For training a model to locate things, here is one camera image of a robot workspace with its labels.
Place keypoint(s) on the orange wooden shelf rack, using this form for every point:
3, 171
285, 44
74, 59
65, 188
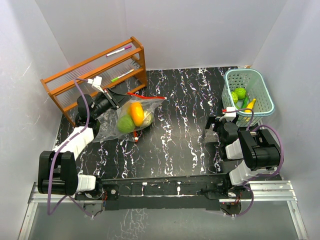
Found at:
102, 71

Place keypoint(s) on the yellow fake banana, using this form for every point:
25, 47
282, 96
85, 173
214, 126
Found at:
250, 105

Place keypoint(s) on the aluminium frame rail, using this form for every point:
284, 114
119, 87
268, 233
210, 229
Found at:
274, 215

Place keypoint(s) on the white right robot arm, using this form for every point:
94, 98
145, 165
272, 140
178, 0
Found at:
259, 153

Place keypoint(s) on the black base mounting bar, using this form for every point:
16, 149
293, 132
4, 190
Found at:
173, 192

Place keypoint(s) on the bumpy green fake fruit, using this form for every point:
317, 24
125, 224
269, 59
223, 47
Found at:
234, 97

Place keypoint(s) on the green fake cabbage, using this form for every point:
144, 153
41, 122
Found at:
148, 118
125, 124

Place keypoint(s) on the green capped white marker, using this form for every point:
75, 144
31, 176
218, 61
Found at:
122, 75

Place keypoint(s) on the pink capped white marker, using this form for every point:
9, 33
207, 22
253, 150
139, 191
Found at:
119, 50

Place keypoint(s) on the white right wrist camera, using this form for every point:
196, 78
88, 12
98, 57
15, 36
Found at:
229, 114

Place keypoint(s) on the orange fake fruit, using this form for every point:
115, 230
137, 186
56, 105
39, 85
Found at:
137, 113

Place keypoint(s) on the teal plastic basket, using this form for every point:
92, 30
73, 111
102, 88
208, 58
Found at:
245, 87

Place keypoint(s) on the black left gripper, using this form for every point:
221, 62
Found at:
117, 100

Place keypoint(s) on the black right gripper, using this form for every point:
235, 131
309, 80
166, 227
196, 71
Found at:
211, 120

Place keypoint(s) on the dark green fake cucumber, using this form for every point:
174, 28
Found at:
245, 102

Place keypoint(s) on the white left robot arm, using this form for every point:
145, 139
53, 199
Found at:
57, 171

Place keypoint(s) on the clear zip bag red seal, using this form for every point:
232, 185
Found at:
108, 128

